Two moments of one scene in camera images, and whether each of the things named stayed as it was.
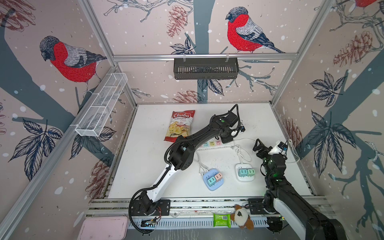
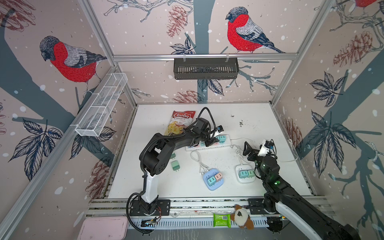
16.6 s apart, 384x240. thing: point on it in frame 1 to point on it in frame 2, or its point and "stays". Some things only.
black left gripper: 225,141 to 211,141
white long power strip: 217,144 stays
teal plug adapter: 242,172 stays
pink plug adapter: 218,177 stays
